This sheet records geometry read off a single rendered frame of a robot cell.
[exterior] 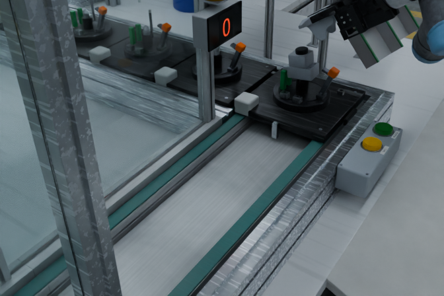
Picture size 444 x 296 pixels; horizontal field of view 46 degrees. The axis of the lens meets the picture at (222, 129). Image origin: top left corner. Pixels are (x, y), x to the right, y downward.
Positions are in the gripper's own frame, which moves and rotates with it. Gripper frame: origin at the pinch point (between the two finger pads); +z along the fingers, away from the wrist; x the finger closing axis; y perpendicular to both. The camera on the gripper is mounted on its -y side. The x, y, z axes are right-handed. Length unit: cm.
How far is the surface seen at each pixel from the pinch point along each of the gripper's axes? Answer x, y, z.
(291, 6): 84, 0, 57
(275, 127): -13.3, 18.0, 11.5
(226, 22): -18.8, -8.3, 4.4
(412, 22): 47, 18, -1
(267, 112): -10.5, 14.7, 13.9
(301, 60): -2.3, 7.7, 4.2
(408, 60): 58, 31, 10
